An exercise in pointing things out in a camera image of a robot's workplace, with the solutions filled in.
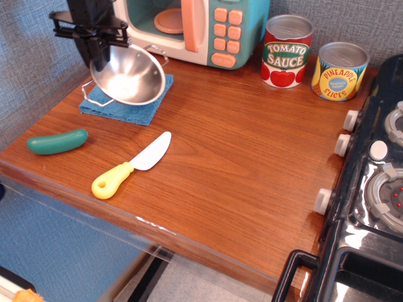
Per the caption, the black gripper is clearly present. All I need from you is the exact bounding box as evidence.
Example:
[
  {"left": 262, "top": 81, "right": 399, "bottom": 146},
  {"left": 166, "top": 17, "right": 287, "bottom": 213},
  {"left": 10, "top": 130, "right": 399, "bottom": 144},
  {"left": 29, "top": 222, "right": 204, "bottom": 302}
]
[{"left": 49, "top": 11, "right": 130, "bottom": 72}]

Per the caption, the steel colander bowl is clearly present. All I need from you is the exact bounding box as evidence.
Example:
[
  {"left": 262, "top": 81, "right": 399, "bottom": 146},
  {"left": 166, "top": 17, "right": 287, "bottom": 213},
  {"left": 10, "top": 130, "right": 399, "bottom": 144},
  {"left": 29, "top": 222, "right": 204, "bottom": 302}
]
[{"left": 81, "top": 45, "right": 169, "bottom": 107}]

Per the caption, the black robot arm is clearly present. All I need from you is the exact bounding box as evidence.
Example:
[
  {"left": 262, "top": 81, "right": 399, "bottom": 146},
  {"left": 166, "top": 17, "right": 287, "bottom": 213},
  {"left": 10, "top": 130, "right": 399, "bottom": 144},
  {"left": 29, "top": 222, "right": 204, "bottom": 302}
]
[{"left": 49, "top": 0, "right": 130, "bottom": 72}]

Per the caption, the blue towel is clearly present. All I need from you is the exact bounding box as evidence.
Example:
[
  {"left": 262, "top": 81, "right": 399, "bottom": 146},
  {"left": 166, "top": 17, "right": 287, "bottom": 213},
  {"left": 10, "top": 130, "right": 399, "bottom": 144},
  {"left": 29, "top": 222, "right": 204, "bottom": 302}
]
[{"left": 79, "top": 74, "right": 174, "bottom": 126}]

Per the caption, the green toy cucumber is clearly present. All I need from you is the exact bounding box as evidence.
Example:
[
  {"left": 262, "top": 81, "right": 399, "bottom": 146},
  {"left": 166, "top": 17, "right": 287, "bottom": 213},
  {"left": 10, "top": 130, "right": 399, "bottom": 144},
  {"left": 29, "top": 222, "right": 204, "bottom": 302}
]
[{"left": 26, "top": 129, "right": 88, "bottom": 155}]

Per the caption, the toy microwave oven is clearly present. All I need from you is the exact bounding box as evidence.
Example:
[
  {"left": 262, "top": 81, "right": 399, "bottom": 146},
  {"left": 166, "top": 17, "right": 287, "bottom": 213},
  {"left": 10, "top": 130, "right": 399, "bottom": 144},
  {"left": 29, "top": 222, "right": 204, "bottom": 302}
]
[{"left": 114, "top": 0, "right": 270, "bottom": 70}]

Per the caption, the tomato sauce can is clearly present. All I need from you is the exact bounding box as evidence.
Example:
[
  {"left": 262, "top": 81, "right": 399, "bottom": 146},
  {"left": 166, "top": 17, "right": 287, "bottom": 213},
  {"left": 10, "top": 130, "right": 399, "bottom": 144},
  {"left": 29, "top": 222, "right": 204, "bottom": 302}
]
[{"left": 261, "top": 14, "right": 314, "bottom": 89}]

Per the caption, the pineapple slices can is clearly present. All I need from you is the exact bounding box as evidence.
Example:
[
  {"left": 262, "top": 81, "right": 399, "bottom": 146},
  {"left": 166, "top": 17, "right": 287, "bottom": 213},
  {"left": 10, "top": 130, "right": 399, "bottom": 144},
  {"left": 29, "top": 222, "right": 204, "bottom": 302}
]
[{"left": 311, "top": 42, "right": 370, "bottom": 102}]

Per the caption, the orange plush object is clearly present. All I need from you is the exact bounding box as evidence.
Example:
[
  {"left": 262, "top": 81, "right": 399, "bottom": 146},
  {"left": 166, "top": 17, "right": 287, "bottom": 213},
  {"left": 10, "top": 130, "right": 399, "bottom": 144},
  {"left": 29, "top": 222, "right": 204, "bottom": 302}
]
[{"left": 12, "top": 289, "right": 45, "bottom": 302}]

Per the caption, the black toy stove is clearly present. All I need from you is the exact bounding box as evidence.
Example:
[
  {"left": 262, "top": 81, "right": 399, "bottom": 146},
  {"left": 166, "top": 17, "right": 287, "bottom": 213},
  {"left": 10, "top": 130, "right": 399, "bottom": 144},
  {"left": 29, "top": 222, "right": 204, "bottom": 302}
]
[{"left": 271, "top": 54, "right": 403, "bottom": 302}]

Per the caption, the yellow handled toy knife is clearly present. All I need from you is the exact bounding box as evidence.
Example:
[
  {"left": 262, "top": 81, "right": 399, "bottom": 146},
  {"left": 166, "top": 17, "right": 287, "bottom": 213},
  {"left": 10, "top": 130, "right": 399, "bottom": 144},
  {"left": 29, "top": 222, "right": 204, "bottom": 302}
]
[{"left": 91, "top": 131, "right": 172, "bottom": 199}]

